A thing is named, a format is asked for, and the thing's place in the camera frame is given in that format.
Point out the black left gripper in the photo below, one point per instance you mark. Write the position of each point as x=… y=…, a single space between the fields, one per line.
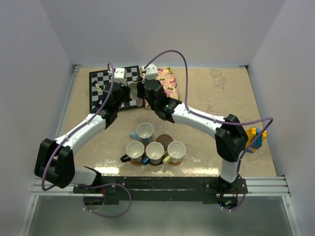
x=127 y=89

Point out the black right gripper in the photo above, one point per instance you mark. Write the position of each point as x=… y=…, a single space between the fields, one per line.
x=140 y=86

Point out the light blue mug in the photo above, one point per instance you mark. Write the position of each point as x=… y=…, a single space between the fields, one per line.
x=144 y=133

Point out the dark wooden coaster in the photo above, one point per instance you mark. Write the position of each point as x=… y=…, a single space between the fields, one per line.
x=165 y=140

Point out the black mug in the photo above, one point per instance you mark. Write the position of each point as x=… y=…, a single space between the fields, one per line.
x=134 y=151

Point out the dark blue mug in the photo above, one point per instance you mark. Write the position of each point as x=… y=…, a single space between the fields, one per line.
x=154 y=153

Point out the light green mug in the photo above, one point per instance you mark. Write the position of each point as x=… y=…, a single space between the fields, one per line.
x=175 y=152

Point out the light wooden coaster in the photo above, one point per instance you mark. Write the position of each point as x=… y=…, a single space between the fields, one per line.
x=136 y=163

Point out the pink mug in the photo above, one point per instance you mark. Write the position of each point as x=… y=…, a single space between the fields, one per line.
x=133 y=94

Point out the dark walnut coaster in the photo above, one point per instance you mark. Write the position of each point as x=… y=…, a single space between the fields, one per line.
x=156 y=164

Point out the orange wooden coaster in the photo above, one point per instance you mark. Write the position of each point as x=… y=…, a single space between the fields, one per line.
x=176 y=163

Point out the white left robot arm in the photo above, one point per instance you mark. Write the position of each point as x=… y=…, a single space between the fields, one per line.
x=55 y=160

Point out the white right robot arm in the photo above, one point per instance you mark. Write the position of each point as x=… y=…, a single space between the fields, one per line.
x=229 y=135

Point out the white chess king piece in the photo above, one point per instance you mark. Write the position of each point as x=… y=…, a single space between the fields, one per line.
x=98 y=89

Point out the black and silver chessboard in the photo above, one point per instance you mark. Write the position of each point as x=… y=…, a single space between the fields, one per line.
x=103 y=78

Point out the floral serving tray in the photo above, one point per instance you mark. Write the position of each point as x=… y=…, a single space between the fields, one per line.
x=168 y=80

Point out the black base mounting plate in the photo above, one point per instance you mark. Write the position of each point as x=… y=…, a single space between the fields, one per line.
x=208 y=190

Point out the yellow blue toy blocks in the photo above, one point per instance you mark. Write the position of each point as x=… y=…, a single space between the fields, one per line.
x=255 y=140

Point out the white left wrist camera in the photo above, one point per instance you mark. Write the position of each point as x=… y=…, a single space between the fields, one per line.
x=120 y=76

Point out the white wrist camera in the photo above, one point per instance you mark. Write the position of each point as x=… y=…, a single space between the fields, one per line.
x=120 y=76
x=149 y=73

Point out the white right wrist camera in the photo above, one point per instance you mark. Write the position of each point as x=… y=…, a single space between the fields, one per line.
x=149 y=73

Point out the aluminium frame rail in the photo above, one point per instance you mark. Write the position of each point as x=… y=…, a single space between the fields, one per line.
x=267 y=209

